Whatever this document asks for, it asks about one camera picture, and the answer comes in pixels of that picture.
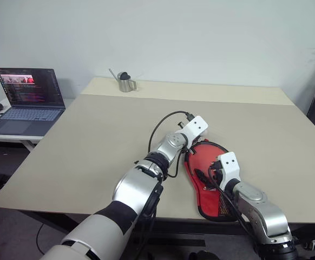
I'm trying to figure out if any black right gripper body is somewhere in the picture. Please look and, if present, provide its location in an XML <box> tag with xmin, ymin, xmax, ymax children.
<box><xmin>208</xmin><ymin>160</ymin><xmax>225</xmax><ymax>188</ymax></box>

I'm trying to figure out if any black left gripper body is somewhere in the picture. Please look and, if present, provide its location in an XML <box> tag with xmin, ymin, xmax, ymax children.
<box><xmin>191</xmin><ymin>131</ymin><xmax>210</xmax><ymax>146</ymax></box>

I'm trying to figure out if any black table frame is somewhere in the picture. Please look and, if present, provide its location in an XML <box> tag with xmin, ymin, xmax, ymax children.
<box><xmin>0</xmin><ymin>207</ymin><xmax>315</xmax><ymax>246</ymax></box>

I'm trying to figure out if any black floor cable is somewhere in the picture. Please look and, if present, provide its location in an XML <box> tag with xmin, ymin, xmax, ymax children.
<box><xmin>36</xmin><ymin>223</ymin><xmax>48</xmax><ymax>256</ymax></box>

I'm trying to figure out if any red and black paddle case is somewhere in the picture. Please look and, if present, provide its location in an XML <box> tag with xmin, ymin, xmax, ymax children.
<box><xmin>183</xmin><ymin>138</ymin><xmax>245</xmax><ymax>220</ymax></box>

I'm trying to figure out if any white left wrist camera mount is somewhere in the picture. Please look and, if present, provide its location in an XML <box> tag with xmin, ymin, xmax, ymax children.
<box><xmin>183</xmin><ymin>115</ymin><xmax>209</xmax><ymax>142</ymax></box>

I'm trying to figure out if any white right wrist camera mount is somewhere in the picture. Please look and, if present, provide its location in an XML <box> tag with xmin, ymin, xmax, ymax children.
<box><xmin>217</xmin><ymin>152</ymin><xmax>241</xmax><ymax>189</ymax></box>

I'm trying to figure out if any silver metal watering can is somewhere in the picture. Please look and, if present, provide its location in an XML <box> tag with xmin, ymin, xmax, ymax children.
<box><xmin>108</xmin><ymin>68</ymin><xmax>138</xmax><ymax>93</ymax></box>

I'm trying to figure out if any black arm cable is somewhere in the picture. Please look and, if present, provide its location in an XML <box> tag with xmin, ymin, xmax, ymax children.
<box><xmin>208</xmin><ymin>165</ymin><xmax>257</xmax><ymax>239</ymax></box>
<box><xmin>148</xmin><ymin>110</ymin><xmax>195</xmax><ymax>179</ymax></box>

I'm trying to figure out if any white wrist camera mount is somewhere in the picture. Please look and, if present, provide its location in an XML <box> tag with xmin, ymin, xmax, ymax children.
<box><xmin>183</xmin><ymin>115</ymin><xmax>209</xmax><ymax>142</ymax></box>
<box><xmin>217</xmin><ymin>152</ymin><xmax>241</xmax><ymax>189</ymax></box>

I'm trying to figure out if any open grey laptop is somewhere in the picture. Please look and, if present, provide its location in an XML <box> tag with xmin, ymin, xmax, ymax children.
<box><xmin>0</xmin><ymin>67</ymin><xmax>67</xmax><ymax>137</ymax></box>

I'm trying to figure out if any white side table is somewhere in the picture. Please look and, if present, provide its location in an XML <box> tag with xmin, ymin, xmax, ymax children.
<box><xmin>0</xmin><ymin>96</ymin><xmax>75</xmax><ymax>152</ymax></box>

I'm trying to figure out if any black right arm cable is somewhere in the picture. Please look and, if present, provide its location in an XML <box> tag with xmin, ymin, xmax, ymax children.
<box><xmin>208</xmin><ymin>165</ymin><xmax>257</xmax><ymax>239</ymax></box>

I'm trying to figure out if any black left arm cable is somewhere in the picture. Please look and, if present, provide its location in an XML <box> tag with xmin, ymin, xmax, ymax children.
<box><xmin>148</xmin><ymin>110</ymin><xmax>195</xmax><ymax>179</ymax></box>

